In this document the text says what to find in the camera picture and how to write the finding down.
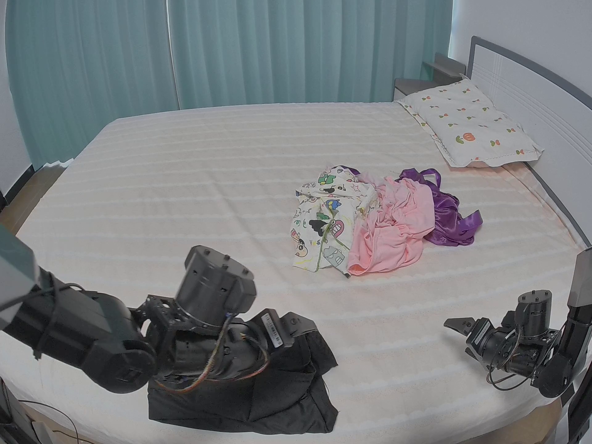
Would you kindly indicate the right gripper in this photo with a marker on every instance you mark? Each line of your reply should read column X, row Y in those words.
column 490, row 345

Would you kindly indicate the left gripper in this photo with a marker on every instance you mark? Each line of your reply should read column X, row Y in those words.
column 231, row 354

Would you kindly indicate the black polo shirt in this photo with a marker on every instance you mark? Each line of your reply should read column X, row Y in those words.
column 277, row 396

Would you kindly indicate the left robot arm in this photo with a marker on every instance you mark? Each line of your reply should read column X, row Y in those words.
column 83, row 331

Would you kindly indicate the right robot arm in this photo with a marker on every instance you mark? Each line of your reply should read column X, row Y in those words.
column 534, row 312

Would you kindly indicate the bed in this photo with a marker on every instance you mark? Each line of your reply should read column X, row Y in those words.
column 185, row 192

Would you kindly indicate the white printed garment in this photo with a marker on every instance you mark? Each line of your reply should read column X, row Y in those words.
column 319, row 229

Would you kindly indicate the purple garment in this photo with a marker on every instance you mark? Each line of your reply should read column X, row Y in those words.
column 451, row 220

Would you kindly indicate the pink garment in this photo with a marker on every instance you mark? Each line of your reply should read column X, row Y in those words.
column 393, row 238

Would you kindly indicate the white printed pillow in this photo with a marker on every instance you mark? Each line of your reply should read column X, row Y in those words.
column 467, row 123

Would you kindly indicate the grey bedside table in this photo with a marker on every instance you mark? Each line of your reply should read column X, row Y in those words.
column 411, row 86

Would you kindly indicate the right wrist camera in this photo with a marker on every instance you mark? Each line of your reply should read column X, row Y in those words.
column 511, row 319

